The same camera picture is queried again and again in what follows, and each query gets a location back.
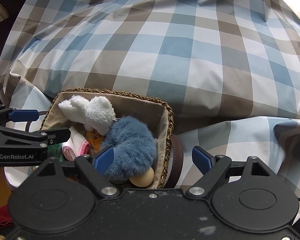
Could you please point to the cream soft ball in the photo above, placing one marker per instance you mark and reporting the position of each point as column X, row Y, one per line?
column 143, row 177

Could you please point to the green white plush toy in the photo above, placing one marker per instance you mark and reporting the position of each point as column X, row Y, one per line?
column 55, row 150

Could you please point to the woven basket with fabric lining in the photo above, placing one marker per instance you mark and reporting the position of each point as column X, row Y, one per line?
column 140, row 107

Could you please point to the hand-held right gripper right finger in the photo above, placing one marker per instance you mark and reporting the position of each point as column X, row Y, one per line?
column 202, row 158

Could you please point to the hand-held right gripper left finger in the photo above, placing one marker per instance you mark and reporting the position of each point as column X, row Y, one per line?
column 103, row 158

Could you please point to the blue fluffy plush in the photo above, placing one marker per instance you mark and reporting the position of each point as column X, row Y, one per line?
column 132, row 150

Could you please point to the white fluffy plush toy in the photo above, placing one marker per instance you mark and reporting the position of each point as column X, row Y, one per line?
column 95, row 112

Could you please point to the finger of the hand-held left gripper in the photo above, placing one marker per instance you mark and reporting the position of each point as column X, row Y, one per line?
column 15, row 142
column 23, row 115

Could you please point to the dark red cloth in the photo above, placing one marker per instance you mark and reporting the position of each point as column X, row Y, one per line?
column 0, row 217

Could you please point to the pink white cloth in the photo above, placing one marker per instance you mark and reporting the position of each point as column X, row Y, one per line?
column 73, row 143

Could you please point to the checked blanket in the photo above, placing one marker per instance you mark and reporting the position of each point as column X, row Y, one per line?
column 190, row 67

